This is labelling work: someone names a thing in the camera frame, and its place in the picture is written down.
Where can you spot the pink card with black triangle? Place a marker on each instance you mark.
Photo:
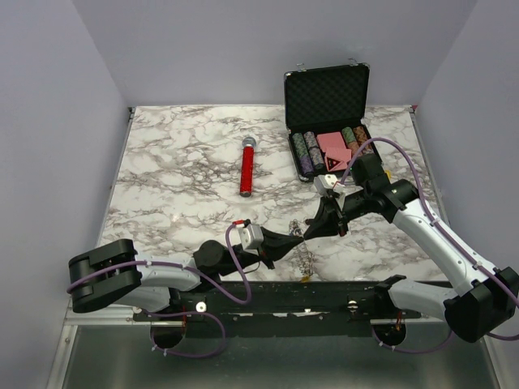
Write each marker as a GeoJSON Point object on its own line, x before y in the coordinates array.
{"type": "Point", "coordinates": [337, 158]}

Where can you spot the black front mounting rail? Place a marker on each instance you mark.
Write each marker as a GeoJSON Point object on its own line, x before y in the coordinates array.
{"type": "Point", "coordinates": [278, 309]}

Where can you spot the pink playing card deck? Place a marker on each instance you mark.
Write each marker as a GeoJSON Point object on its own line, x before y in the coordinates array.
{"type": "Point", "coordinates": [330, 140]}

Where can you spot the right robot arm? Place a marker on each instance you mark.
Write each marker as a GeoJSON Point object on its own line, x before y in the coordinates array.
{"type": "Point", "coordinates": [480, 296]}

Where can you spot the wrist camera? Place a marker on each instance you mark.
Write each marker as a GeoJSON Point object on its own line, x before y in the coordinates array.
{"type": "Point", "coordinates": [329, 186]}
{"type": "Point", "coordinates": [251, 237]}

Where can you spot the red glitter microphone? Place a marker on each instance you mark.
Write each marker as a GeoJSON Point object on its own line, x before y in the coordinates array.
{"type": "Point", "coordinates": [248, 152]}

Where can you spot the brown poker chip stack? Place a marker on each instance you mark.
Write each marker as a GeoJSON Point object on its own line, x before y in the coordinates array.
{"type": "Point", "coordinates": [361, 137]}

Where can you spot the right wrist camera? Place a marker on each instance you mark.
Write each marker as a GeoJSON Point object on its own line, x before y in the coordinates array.
{"type": "Point", "coordinates": [329, 186]}

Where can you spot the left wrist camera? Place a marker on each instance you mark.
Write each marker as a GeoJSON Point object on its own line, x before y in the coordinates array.
{"type": "Point", "coordinates": [251, 237]}

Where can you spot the black poker chip case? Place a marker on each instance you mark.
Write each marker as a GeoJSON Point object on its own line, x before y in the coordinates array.
{"type": "Point", "coordinates": [322, 100]}

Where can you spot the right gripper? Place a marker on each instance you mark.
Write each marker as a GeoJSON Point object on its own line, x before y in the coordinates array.
{"type": "Point", "coordinates": [328, 220]}

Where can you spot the round metal keyring disc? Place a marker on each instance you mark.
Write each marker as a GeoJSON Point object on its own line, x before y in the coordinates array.
{"type": "Point", "coordinates": [305, 259]}

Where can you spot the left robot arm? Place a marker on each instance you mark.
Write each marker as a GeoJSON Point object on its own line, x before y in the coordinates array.
{"type": "Point", "coordinates": [117, 274]}

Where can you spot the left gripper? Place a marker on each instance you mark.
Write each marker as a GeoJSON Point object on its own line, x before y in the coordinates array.
{"type": "Point", "coordinates": [274, 246]}

